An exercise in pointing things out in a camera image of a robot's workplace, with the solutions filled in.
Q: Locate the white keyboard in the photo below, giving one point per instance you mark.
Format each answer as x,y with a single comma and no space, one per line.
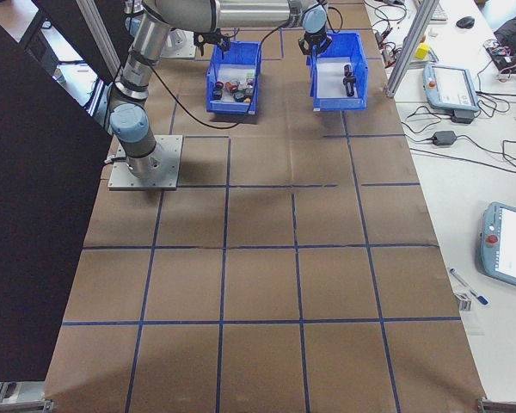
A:
439,13

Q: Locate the black computer mouse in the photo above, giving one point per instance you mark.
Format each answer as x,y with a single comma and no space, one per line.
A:
465,20

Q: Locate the small grey clip box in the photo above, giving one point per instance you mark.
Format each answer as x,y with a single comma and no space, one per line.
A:
464,302

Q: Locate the black round push button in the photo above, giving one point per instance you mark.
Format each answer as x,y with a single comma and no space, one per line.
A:
239,96

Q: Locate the black switch block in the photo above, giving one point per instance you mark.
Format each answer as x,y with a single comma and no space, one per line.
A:
249,89

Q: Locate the green white push button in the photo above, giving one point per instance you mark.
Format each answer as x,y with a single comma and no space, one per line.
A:
250,75

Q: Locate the red push button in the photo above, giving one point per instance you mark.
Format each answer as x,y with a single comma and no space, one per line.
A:
231,86

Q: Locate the small white plastic part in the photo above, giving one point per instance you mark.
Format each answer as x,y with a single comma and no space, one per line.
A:
432,32

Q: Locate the grey blue teach pendant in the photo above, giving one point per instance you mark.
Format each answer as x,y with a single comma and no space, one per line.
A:
511,245
451,86

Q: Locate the aluminium frame rail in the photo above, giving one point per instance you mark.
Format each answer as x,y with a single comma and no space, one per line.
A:
0,390

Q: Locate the black power adapter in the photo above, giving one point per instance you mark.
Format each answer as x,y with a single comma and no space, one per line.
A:
462,116
445,137

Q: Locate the blue white pen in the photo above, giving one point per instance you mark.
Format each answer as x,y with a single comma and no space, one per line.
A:
468,287

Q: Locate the white square base plate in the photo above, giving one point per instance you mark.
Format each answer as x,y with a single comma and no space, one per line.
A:
187,51
172,163

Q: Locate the blue bin with capacitors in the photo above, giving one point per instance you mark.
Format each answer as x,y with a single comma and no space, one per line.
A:
339,103

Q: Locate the blue bin with buttons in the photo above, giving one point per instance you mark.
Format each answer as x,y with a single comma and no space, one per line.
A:
232,107

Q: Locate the yellow cube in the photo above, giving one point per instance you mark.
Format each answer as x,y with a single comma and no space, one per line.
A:
422,51

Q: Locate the large black frame cover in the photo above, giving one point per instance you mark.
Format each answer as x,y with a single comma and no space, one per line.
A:
34,215

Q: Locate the black button with red cap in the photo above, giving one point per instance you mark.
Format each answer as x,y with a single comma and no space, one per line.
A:
218,91

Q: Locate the small metal electronic module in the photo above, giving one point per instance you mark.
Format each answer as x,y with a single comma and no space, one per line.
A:
388,55

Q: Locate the assorted small parts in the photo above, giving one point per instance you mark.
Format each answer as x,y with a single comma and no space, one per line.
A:
230,73

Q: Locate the aluminium profile post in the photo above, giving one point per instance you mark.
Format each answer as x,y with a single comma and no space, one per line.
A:
408,47

